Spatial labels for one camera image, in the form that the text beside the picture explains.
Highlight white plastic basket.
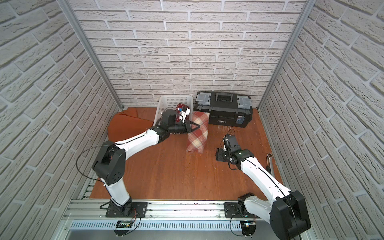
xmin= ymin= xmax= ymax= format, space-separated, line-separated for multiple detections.
xmin=154 ymin=95 xmax=193 ymax=125

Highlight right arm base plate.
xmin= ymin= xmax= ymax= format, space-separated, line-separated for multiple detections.
xmin=224 ymin=202 xmax=266 ymax=219

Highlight left controller board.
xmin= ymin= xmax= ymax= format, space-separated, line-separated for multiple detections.
xmin=114 ymin=221 xmax=136 ymax=237

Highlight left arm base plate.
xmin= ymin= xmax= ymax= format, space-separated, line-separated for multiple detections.
xmin=106 ymin=201 xmax=149 ymax=218

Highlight black plastic toolbox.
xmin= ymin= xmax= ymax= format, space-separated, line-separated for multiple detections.
xmin=194 ymin=91 xmax=253 ymax=128

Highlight red polka dot skirt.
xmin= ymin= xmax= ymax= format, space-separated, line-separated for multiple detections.
xmin=176 ymin=103 xmax=191 ymax=123

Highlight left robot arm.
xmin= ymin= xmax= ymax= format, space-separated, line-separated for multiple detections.
xmin=92 ymin=107 xmax=194 ymax=218

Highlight aluminium mounting rail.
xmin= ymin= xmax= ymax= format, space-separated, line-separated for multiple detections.
xmin=61 ymin=199 xmax=310 ymax=223

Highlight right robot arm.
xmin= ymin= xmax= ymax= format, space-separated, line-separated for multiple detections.
xmin=216 ymin=134 xmax=311 ymax=240

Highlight right controller board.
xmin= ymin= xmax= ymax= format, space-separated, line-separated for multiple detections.
xmin=240 ymin=221 xmax=257 ymax=237

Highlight red plaid skirt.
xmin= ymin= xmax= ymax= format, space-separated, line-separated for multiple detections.
xmin=187 ymin=111 xmax=210 ymax=154

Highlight orange skirt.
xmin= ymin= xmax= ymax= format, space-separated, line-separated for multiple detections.
xmin=107 ymin=108 xmax=153 ymax=142

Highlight controller board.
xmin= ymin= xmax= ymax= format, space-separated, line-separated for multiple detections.
xmin=114 ymin=221 xmax=136 ymax=237
xmin=240 ymin=221 xmax=257 ymax=237

